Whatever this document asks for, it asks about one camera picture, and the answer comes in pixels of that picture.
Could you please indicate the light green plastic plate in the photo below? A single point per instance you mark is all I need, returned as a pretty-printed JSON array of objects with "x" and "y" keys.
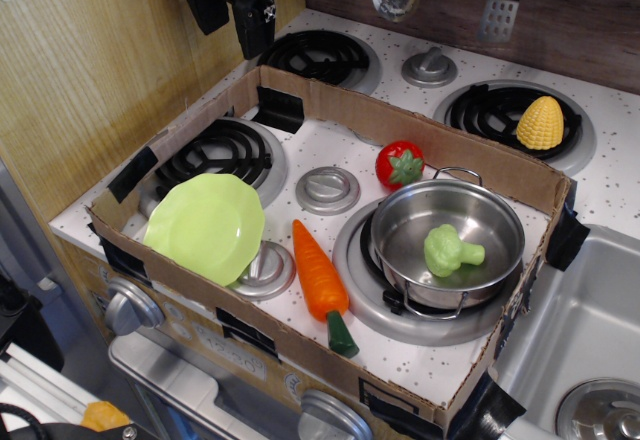
[{"x": 211, "y": 225}]

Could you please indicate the orange object bottom left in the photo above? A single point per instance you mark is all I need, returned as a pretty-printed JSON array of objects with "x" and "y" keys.
[{"x": 101, "y": 416}]

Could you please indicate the yellow toy corn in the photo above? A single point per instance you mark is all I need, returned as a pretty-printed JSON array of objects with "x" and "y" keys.
[{"x": 541, "y": 127}]

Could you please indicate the hanging metal slotted spatula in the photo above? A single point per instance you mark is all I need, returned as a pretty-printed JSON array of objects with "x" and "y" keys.
[{"x": 497, "y": 21}]

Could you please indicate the silver knob back centre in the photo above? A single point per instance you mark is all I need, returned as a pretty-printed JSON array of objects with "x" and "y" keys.
[{"x": 429, "y": 69}]

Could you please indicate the silver oven knob left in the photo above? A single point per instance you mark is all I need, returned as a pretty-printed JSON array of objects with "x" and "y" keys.
[{"x": 130, "y": 308}]

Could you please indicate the stove burner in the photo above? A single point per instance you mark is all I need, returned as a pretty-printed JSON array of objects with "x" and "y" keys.
[
  {"x": 492, "y": 110},
  {"x": 331, "y": 57},
  {"x": 242, "y": 148},
  {"x": 366, "y": 285}
]

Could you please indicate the front left stove burner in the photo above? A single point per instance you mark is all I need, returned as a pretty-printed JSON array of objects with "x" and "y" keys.
[{"x": 242, "y": 148}]

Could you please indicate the orange toy carrot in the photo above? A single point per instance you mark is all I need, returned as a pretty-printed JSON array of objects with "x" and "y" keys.
[{"x": 324, "y": 292}]

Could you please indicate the brown cardboard fence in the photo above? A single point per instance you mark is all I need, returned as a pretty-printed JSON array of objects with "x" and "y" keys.
[{"x": 429, "y": 379}]

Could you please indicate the silver oven door handle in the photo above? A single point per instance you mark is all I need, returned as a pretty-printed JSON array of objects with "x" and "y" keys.
[{"x": 189, "y": 397}]

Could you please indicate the front right stove burner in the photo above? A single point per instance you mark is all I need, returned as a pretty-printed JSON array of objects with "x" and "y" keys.
[{"x": 366, "y": 285}]

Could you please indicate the silver sink drain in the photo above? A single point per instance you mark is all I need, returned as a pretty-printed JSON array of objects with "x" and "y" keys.
[{"x": 604, "y": 408}]

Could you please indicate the silver oven knob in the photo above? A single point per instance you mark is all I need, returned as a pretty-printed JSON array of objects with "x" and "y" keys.
[
  {"x": 130, "y": 308},
  {"x": 325, "y": 417}
]

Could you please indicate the red toy tomato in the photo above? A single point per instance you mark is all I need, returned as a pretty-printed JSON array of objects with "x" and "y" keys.
[{"x": 399, "y": 164}]

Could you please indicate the back right stove burner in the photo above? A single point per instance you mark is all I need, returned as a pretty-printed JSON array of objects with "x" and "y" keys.
[{"x": 492, "y": 110}]

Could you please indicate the silver toy sink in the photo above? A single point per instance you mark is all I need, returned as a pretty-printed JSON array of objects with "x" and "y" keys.
[{"x": 582, "y": 324}]

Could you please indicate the silver knob middle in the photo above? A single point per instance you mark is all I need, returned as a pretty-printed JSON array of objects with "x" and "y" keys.
[{"x": 327, "y": 191}]

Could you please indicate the back left stove burner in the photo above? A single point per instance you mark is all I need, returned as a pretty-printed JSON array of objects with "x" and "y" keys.
[{"x": 331, "y": 57}]

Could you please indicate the silver oven knob right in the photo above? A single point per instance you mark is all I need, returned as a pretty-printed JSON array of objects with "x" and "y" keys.
[{"x": 325, "y": 417}]

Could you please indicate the stainless steel pan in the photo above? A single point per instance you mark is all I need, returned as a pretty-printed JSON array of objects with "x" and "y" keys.
[{"x": 402, "y": 221}]

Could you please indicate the silver knob under plate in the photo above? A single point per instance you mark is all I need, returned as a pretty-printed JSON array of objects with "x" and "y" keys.
[{"x": 269, "y": 274}]

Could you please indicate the green toy broccoli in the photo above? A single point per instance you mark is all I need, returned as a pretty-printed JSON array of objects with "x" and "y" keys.
[{"x": 445, "y": 252}]

